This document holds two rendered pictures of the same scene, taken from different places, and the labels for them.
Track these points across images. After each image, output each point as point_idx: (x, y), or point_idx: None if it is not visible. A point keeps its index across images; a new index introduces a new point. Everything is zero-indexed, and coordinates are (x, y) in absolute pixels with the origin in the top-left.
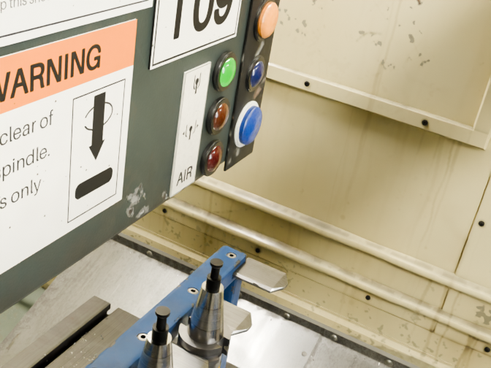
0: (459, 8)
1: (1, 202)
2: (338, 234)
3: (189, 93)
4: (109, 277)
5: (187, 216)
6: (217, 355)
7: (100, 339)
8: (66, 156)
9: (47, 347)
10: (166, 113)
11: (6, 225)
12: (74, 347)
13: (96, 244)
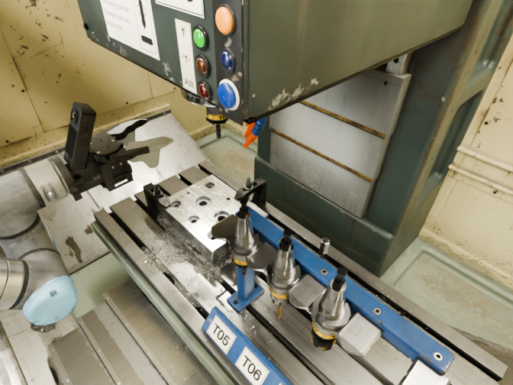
0: None
1: (121, 17)
2: None
3: (179, 33)
4: None
5: None
6: (320, 322)
7: (454, 363)
8: (135, 18)
9: (436, 327)
10: (171, 35)
11: (124, 27)
12: (440, 344)
13: (155, 71)
